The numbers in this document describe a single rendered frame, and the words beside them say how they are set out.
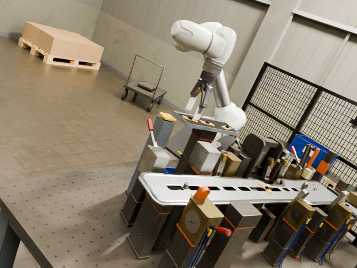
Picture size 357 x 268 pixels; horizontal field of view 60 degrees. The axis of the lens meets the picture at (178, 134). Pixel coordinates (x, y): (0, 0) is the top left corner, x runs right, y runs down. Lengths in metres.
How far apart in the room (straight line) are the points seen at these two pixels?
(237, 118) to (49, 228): 1.37
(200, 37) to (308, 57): 4.10
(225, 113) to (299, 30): 3.57
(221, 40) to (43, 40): 5.24
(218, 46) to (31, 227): 1.04
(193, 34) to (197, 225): 0.77
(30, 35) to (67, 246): 5.74
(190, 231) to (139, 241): 0.28
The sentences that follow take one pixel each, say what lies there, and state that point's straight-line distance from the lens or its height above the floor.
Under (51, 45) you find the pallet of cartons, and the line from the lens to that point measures 6.21.
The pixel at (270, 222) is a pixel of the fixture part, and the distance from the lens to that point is 1.72.
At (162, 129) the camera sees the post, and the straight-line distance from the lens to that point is 1.41.
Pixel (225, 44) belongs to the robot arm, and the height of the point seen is 1.55.
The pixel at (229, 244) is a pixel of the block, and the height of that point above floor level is 0.89.
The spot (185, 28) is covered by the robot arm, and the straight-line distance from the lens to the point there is 1.36.
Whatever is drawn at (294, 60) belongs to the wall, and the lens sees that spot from 5.42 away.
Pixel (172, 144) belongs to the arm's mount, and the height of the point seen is 0.75.
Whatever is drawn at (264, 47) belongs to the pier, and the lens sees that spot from 5.30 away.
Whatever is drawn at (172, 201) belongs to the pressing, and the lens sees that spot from 1.11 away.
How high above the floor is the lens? 1.55
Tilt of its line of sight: 18 degrees down
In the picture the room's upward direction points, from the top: 24 degrees clockwise
